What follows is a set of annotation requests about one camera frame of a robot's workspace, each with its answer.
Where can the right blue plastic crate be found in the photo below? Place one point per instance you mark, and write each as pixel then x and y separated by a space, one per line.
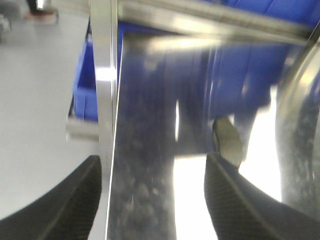
pixel 306 12

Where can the grey brake pad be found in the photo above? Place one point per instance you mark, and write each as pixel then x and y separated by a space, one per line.
pixel 228 141

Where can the blue crate under table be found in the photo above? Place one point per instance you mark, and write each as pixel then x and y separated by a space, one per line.
pixel 84 85

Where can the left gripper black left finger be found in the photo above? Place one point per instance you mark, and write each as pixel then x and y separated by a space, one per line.
pixel 66 212

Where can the stainless steel roller rack frame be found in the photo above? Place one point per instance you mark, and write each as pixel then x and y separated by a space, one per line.
pixel 166 69

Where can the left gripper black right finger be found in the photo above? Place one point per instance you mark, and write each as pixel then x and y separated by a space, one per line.
pixel 241 211

